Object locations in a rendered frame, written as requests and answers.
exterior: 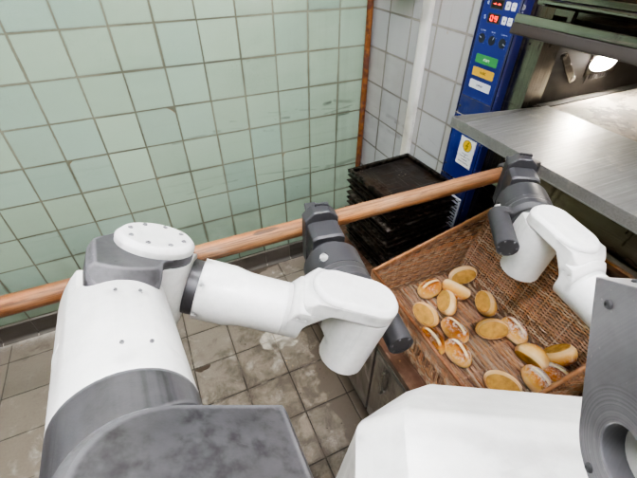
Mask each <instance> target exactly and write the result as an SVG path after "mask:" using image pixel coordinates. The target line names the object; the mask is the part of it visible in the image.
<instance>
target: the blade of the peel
mask: <svg viewBox="0 0 637 478"><path fill-rule="evenodd" d="M450 126H451V127H452V128H454V129H456V130H458V131H459V132H461V133H463V134H464V135H466V136H468V137H470V138H472V139H474V140H476V141H477V142H479V143H480V144H481V145H483V146H485V147H487V148H488V149H490V150H492V151H493V152H495V153H497V154H499V155H500V156H503V157H505V158H506V157H507V156H513V155H515V154H519V153H527V154H533V158H535V159H536V160H538V161H540V162H541V164H540V167H539V169H538V171H537V175H538V177H539V178H540V179H542V180H544V181H546V182H547V183H549V184H551V185H553V186H554V187H556V188H558V189H559V190H561V191H562V192H564V193H566V194H568V195H569V196H571V197H573V198H575V199H576V200H578V201H580V202H582V203H583V204H585V205H587V206H588V207H590V208H592V209H594V210H595V211H598V212H599V213H601V214H603V215H605V216H606V217H607V218H609V219H611V220H612V221H614V222H616V223H617V224H619V225H621V226H623V227H624V228H626V229H628V230H630V231H632V232H634V233H635V234H637V141H634V140H632V139H629V138H625V137H623V136H620V135H618V134H616V133H613V132H612V131H609V130H607V129H604V128H602V127H599V126H597V125H594V124H592V123H589V122H587V121H584V120H582V119H579V118H577V117H574V116H572V115H569V114H567V113H564V112H562V111H559V110H557V109H554V108H553V107H550V106H548V105H546V106H541V107H532V108H523V109H514V110H505V111H497V112H487V113H479V114H470V115H460V116H452V119H451V123H450Z"/></svg>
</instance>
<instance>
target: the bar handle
mask: <svg viewBox="0 0 637 478"><path fill-rule="evenodd" d="M537 4H538V5H540V6H544V7H550V8H556V9H565V10H571V12H570V14H569V16H568V19H567V21H566V22H567V23H572V24H574V22H575V20H576V18H577V16H578V14H579V12H583V13H588V14H593V15H599V16H605V17H609V18H615V19H621V20H627V21H631V22H637V12H635V11H629V10H623V9H612V8H605V7H599V6H593V5H587V4H580V3H575V2H569V1H562V0H538V1H537Z"/></svg>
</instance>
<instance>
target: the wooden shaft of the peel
mask: <svg viewBox="0 0 637 478"><path fill-rule="evenodd" d="M501 171H502V167H499V168H495V169H491V170H487V171H483V172H480V173H476V174H473V175H466V176H462V177H458V178H454V179H451V180H448V181H444V182H440V183H436V184H432V185H428V186H425V187H421V188H418V189H414V190H410V191H406V192H402V193H396V194H392V195H388V196H385V197H381V198H377V199H374V200H370V201H366V202H362V203H358V204H355V205H352V206H348V207H344V208H340V209H336V210H335V211H336V213H337V216H338V224H339V225H340V226H341V225H345V224H348V223H352V222H355V221H358V220H362V219H366V218H369V217H373V216H377V215H379V214H383V213H387V212H390V211H397V210H400V209H404V208H407V207H410V206H414V205H418V204H421V203H425V202H428V201H431V200H435V199H439V198H442V197H446V196H450V195H453V194H456V193H462V192H466V191H469V190H473V189H477V188H480V187H483V186H487V185H490V184H494V183H498V182H499V179H500V176H501ZM300 236H302V218H300V219H296V220H293V221H289V222H285V223H281V224H278V225H274V226H270V227H266V228H262V229H259V230H253V231H249V232H245V233H241V234H237V235H233V236H230V237H227V238H223V239H219V240H215V241H211V242H207V243H204V244H200V245H197V246H195V248H194V252H193V253H195V254H197V259H199V260H203V261H207V259H211V260H216V259H220V258H224V257H227V256H230V255H234V254H237V253H241V252H245V251H248V250H252V249H255V248H261V247H264V246H268V245H272V244H275V243H279V242H282V241H285V240H289V239H293V238H296V237H300ZM70 279H71V278H68V279H64V280H60V281H57V282H53V283H49V284H45V285H39V286H35V287H32V288H28V289H24V290H20V291H16V292H12V293H10V294H6V295H2V296H0V319H1V318H5V317H8V316H11V315H15V314H19V313H22V312H26V311H29V310H32V309H36V308H39V307H43V306H47V305H50V304H54V303H59V302H60V301H61V298H62V296H63V294H64V290H65V288H66V286H67V284H68V282H69V280H70Z"/></svg>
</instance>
